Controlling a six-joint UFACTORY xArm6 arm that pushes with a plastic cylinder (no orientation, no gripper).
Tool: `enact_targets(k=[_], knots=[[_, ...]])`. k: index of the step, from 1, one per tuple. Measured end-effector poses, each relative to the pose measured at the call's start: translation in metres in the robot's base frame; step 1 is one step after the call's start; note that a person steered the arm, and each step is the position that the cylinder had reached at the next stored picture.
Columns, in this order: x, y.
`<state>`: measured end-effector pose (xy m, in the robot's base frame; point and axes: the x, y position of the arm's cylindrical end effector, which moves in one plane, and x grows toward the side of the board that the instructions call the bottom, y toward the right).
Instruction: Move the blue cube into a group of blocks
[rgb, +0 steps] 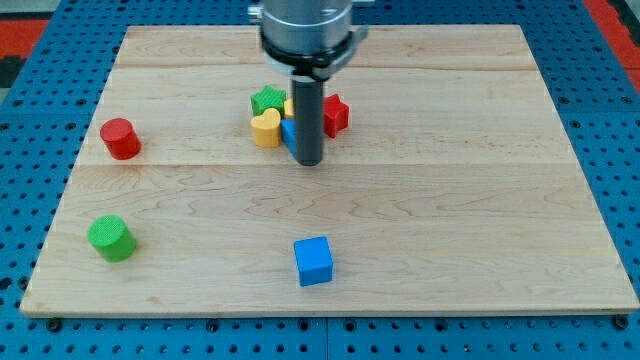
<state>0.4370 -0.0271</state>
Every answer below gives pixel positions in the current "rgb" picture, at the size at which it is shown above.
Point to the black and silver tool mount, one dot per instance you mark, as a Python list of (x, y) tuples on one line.
[(318, 67)]

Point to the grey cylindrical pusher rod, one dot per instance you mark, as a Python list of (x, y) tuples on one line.
[(308, 101)]

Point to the blue cube block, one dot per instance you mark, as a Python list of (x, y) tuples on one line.
[(314, 261)]

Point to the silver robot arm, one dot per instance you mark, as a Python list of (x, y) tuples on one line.
[(308, 41)]

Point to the yellow block behind rod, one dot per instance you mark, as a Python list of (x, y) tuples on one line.
[(288, 106)]

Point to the red star block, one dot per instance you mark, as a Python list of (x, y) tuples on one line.
[(336, 115)]

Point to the green star block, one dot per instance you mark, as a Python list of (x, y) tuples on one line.
[(268, 97)]

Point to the blue block behind rod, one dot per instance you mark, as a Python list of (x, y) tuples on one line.
[(288, 135)]

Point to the yellow heart block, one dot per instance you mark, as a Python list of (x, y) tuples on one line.
[(266, 128)]

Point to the wooden board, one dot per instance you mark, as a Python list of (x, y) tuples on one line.
[(454, 191)]

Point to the red cylinder block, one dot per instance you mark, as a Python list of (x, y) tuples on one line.
[(120, 138)]

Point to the green cylinder block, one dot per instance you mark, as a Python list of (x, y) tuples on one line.
[(111, 238)]

